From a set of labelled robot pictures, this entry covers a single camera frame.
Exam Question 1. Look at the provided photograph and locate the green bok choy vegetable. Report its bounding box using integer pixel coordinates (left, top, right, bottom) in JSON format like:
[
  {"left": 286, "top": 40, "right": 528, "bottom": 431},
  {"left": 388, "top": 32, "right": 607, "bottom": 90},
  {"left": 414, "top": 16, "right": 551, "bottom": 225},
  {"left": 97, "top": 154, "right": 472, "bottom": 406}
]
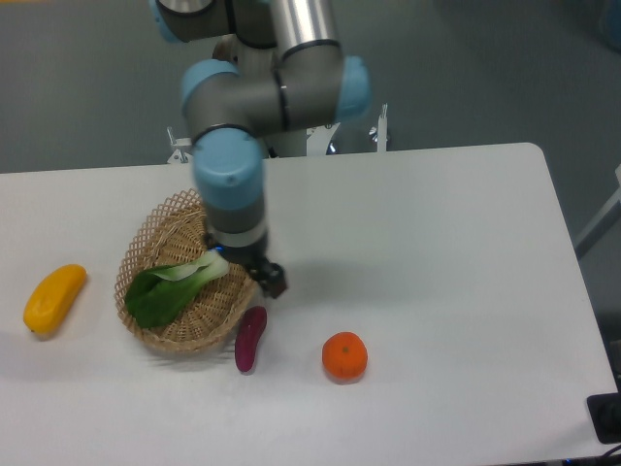
[{"left": 124, "top": 250, "right": 229, "bottom": 328}]

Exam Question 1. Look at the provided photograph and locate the purple sweet potato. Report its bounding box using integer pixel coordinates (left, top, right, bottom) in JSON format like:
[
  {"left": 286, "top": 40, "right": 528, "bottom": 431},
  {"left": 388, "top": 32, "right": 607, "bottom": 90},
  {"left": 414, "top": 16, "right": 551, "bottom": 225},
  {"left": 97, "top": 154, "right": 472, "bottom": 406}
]
[{"left": 234, "top": 306, "right": 268, "bottom": 373}]

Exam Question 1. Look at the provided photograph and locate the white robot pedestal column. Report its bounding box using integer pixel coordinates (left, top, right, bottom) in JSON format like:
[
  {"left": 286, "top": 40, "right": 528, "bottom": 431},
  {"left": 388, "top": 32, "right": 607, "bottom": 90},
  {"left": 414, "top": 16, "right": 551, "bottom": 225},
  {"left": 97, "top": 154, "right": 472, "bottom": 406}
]
[{"left": 263, "top": 130, "right": 307, "bottom": 158}]

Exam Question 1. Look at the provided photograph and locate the white frame at right edge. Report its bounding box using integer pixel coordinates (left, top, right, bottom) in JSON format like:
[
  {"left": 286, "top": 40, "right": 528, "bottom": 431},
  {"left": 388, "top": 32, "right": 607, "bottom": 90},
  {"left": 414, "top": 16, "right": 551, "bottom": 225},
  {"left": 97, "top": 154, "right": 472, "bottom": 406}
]
[{"left": 573, "top": 166, "right": 620, "bottom": 260}]

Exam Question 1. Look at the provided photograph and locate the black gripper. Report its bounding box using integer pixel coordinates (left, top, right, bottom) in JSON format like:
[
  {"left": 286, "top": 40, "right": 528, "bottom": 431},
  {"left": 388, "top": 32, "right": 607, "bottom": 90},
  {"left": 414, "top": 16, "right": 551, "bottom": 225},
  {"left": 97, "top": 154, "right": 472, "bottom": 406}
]
[{"left": 203, "top": 233, "right": 288, "bottom": 299}]

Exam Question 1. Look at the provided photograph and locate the white metal base frame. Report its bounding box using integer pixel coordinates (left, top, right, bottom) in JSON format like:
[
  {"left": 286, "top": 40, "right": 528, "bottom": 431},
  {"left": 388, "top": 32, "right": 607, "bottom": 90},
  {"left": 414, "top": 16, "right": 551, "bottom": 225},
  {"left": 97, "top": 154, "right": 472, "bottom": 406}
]
[{"left": 166, "top": 102, "right": 392, "bottom": 165}]

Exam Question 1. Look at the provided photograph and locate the orange tangerine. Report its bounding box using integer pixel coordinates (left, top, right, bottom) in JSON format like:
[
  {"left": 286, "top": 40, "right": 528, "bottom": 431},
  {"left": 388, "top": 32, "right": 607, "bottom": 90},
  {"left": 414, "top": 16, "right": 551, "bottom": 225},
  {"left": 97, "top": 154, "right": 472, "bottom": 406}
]
[{"left": 321, "top": 331, "right": 369, "bottom": 382}]

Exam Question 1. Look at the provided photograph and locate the woven wicker basket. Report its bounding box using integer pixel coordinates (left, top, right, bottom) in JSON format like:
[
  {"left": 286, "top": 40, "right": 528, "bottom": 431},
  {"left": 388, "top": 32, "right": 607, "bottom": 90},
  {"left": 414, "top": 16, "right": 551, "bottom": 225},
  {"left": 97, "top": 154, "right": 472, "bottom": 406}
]
[{"left": 114, "top": 188, "right": 258, "bottom": 352}]

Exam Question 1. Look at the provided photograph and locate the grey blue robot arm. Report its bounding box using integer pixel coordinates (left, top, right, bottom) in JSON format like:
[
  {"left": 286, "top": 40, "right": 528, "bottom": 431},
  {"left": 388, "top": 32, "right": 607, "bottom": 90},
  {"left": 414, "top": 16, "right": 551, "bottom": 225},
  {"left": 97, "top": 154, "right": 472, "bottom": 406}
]
[{"left": 149, "top": 1, "right": 372, "bottom": 298}]

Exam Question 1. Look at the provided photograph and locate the black device at table corner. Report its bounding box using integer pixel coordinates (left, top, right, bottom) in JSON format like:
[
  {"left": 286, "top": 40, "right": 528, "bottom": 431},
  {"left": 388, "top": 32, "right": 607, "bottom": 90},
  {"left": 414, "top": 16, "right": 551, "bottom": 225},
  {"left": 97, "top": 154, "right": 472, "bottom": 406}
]
[{"left": 586, "top": 392, "right": 621, "bottom": 445}]

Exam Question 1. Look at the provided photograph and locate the yellow mango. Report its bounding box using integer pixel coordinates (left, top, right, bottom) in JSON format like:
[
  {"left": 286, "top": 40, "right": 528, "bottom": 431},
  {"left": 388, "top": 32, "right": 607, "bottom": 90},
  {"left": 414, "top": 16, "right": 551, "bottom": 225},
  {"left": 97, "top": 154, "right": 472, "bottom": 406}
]
[{"left": 23, "top": 264, "right": 87, "bottom": 335}]

